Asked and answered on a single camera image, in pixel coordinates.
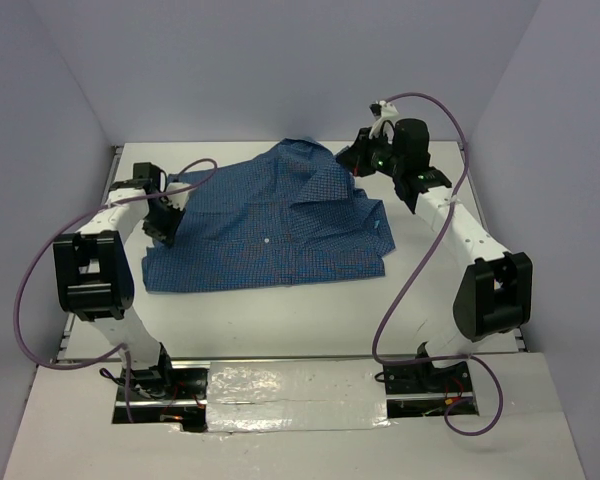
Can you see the silver tape covered panel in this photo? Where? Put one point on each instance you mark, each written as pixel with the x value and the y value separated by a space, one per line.
pixel 304 395

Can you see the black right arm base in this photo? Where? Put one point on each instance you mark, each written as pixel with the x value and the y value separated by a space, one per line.
pixel 425 391

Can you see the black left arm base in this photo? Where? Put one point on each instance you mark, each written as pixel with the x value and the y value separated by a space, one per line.
pixel 182 402

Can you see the aluminium table edge rail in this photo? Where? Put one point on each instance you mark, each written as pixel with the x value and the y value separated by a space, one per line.
pixel 494 295

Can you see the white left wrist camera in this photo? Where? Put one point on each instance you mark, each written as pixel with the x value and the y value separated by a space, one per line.
pixel 176 195

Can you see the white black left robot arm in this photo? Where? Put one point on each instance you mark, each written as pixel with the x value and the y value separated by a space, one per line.
pixel 94 279

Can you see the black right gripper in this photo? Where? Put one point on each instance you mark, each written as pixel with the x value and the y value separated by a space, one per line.
pixel 355 157

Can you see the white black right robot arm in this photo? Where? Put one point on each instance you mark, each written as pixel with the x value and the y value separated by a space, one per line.
pixel 428 194

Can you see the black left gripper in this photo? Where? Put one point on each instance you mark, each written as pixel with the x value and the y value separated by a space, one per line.
pixel 167 235

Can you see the blue plaid long sleeve shirt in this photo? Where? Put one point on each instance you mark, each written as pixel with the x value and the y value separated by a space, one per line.
pixel 290 216

